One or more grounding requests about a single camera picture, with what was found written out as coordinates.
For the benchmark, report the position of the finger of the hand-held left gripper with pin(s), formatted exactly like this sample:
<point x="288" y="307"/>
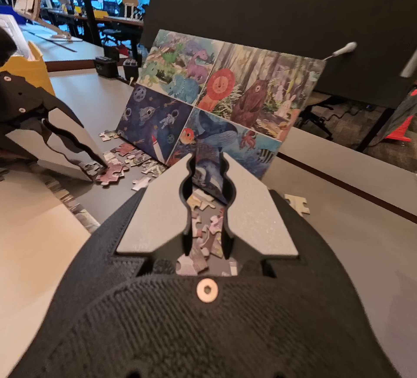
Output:
<point x="78" y="136"/>
<point x="35" y="149"/>

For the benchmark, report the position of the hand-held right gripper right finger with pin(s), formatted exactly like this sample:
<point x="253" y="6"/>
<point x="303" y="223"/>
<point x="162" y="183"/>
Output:
<point x="260" y="221"/>

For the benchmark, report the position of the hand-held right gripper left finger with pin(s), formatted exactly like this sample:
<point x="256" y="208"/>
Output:
<point x="153" y="221"/>

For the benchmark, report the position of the reddish brown puzzle piece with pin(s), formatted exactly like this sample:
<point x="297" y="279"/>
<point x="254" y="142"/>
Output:
<point x="112" y="174"/>

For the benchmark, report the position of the pile of puzzle pieces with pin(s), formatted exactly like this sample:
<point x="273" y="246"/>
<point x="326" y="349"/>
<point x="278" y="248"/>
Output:
<point x="143" y="162"/>

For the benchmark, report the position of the puzzle frame tray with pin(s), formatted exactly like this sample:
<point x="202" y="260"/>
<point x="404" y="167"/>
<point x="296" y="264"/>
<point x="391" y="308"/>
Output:
<point x="32" y="237"/>

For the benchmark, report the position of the yellow bin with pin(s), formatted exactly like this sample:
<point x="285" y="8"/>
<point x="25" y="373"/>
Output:
<point x="32" y="71"/>

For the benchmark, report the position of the pale cream puzzle piece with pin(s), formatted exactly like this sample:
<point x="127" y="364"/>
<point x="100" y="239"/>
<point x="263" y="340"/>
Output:
<point x="297" y="203"/>

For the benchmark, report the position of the large black battery charger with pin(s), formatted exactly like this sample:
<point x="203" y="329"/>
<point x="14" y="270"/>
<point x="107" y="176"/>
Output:
<point x="106" y="66"/>

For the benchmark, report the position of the small black battery charger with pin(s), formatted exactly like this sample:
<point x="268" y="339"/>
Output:
<point x="132" y="70"/>

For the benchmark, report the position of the black office chair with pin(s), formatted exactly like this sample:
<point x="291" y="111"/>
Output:
<point x="317" y="120"/>

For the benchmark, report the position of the black pillar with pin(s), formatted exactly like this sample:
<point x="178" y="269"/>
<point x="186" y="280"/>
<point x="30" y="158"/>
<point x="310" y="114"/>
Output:
<point x="86" y="3"/>

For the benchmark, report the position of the wooden background desk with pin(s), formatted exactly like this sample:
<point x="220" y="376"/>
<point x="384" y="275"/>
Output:
<point x="120" y="21"/>

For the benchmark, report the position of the illustrated puzzle picture board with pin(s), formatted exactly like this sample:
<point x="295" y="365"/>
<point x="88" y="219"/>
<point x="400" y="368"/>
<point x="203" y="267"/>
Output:
<point x="244" y="91"/>

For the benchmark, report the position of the small white stand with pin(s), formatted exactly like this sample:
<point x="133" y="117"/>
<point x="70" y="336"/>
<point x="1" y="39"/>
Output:
<point x="129" y="11"/>

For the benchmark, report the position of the orange cone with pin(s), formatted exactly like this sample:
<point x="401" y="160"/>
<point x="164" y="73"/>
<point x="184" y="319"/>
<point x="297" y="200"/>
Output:
<point x="404" y="130"/>

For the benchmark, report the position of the grey metal pole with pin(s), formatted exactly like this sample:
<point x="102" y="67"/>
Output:
<point x="409" y="65"/>

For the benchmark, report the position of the black partition panel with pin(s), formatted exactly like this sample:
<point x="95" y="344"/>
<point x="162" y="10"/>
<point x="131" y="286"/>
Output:
<point x="277" y="3"/>

